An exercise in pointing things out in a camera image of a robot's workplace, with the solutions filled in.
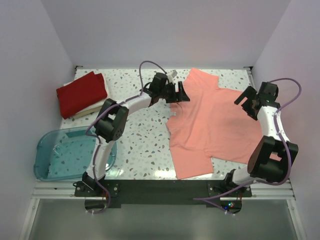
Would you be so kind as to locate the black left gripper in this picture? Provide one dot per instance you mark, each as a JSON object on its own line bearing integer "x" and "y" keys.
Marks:
{"x": 180, "y": 96}

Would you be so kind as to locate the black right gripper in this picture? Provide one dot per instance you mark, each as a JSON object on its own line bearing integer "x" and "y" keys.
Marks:
{"x": 250, "y": 93}

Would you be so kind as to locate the salmon pink t-shirt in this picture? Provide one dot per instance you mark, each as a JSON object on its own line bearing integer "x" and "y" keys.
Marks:
{"x": 209, "y": 126}

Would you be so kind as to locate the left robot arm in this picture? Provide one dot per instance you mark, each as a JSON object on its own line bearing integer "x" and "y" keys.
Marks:
{"x": 110, "y": 123}

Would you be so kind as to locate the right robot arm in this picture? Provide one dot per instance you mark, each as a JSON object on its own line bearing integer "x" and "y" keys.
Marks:
{"x": 272, "y": 160}

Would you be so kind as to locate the folded red t-shirt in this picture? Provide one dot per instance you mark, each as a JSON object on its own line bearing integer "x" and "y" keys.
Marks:
{"x": 81, "y": 96}

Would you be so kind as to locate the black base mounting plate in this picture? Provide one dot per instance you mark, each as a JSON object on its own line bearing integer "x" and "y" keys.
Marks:
{"x": 152, "y": 192}

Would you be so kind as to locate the blue transparent plastic bin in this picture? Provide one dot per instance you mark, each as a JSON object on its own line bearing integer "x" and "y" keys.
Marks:
{"x": 66, "y": 154}

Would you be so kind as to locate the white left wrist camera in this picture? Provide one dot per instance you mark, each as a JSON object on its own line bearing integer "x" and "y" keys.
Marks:
{"x": 171, "y": 75}

